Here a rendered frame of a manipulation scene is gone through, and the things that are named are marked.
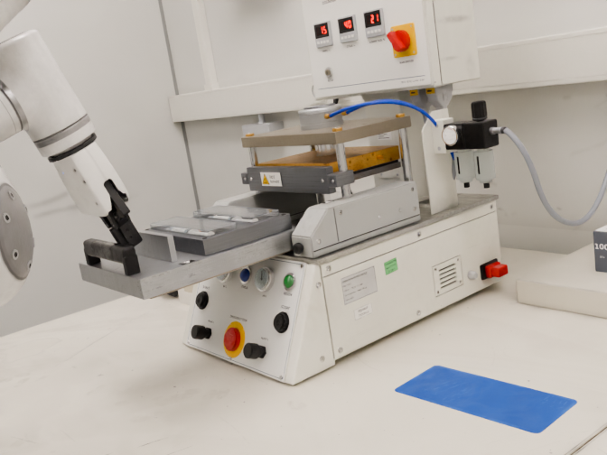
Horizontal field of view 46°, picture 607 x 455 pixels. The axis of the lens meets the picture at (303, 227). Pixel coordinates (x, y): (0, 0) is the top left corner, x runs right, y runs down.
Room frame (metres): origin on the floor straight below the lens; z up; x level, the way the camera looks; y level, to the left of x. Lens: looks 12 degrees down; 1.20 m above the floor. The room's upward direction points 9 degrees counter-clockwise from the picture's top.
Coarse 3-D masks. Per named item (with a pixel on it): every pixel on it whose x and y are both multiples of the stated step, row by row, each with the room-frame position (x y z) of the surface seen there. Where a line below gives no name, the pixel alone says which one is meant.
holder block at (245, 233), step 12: (288, 216) 1.12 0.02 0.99; (240, 228) 1.06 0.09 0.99; (252, 228) 1.07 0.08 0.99; (264, 228) 1.08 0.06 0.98; (276, 228) 1.10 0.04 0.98; (288, 228) 1.11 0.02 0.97; (180, 240) 1.07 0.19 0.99; (192, 240) 1.04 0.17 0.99; (204, 240) 1.02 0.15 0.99; (216, 240) 1.03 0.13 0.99; (228, 240) 1.04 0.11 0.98; (240, 240) 1.06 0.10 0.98; (252, 240) 1.07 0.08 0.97; (192, 252) 1.05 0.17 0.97; (204, 252) 1.02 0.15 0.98; (216, 252) 1.03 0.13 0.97
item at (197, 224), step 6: (156, 222) 1.18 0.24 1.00; (162, 222) 1.17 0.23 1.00; (168, 222) 1.16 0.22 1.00; (174, 222) 1.15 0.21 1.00; (180, 222) 1.14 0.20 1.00; (186, 222) 1.13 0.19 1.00; (192, 222) 1.12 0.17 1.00; (198, 222) 1.12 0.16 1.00; (204, 222) 1.11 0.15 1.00; (210, 222) 1.10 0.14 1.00; (216, 222) 1.09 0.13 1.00; (222, 222) 1.08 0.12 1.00; (228, 222) 1.08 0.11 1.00; (234, 222) 1.07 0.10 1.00; (192, 228) 1.07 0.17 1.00; (198, 228) 1.06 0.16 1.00; (204, 228) 1.05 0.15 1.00; (210, 228) 1.05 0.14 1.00
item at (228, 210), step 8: (208, 208) 1.24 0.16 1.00; (216, 208) 1.23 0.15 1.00; (224, 208) 1.22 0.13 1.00; (232, 208) 1.20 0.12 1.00; (240, 208) 1.19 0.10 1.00; (248, 208) 1.18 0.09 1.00; (256, 208) 1.17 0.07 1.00; (240, 216) 1.11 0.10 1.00; (248, 216) 1.10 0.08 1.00; (256, 216) 1.09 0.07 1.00
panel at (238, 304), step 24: (264, 264) 1.15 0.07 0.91; (288, 264) 1.10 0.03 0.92; (216, 288) 1.23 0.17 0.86; (240, 288) 1.18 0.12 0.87; (288, 288) 1.07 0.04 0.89; (192, 312) 1.27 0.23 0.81; (216, 312) 1.21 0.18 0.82; (240, 312) 1.16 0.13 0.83; (264, 312) 1.11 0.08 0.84; (288, 312) 1.06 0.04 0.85; (216, 336) 1.19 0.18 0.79; (240, 336) 1.13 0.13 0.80; (264, 336) 1.09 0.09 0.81; (288, 336) 1.04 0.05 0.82; (240, 360) 1.11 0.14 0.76; (264, 360) 1.07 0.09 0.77; (288, 360) 1.03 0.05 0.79
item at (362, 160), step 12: (324, 144) 1.29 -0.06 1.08; (288, 156) 1.37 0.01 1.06; (300, 156) 1.34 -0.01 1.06; (312, 156) 1.31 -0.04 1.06; (324, 156) 1.28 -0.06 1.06; (348, 156) 1.22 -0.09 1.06; (360, 156) 1.22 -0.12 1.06; (372, 156) 1.23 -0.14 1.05; (384, 156) 1.23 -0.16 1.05; (396, 156) 1.27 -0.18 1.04; (336, 168) 1.18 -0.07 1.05; (348, 168) 1.20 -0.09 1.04; (360, 168) 1.22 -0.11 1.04; (372, 168) 1.24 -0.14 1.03; (384, 168) 1.25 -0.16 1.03; (396, 168) 1.27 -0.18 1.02
